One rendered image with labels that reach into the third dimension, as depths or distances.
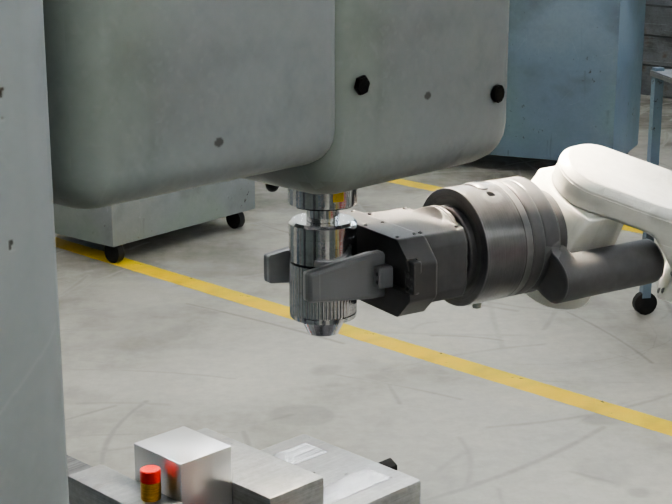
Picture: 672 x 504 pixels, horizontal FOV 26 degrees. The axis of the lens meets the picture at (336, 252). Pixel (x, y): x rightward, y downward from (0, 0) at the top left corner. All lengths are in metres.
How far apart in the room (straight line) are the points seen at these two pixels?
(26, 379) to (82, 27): 0.20
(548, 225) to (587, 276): 0.05
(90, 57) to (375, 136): 0.23
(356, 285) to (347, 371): 3.43
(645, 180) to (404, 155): 0.27
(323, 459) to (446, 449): 2.55
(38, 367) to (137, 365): 3.93
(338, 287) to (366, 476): 0.34
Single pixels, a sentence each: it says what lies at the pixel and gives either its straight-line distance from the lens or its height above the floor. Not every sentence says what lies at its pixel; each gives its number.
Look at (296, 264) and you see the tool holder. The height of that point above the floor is 1.24.
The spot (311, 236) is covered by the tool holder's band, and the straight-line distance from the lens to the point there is 0.98.
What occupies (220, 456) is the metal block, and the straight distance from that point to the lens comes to 1.17.
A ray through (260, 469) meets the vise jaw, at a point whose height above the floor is 1.03.
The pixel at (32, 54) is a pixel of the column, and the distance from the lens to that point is 0.55.
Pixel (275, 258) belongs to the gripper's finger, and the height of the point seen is 1.24.
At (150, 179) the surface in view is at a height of 1.35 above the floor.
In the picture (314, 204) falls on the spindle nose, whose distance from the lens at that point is 0.97.
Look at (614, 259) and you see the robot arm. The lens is 1.09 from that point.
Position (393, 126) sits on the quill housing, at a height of 1.35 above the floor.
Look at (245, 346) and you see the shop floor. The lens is 4.64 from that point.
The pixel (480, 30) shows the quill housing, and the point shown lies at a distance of 0.94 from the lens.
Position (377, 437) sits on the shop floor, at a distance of 3.94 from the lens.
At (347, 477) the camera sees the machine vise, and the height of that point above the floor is 0.99.
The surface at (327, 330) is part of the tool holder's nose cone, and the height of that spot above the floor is 1.19.
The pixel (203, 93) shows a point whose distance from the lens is 0.75.
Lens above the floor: 1.51
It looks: 15 degrees down
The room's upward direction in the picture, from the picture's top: straight up
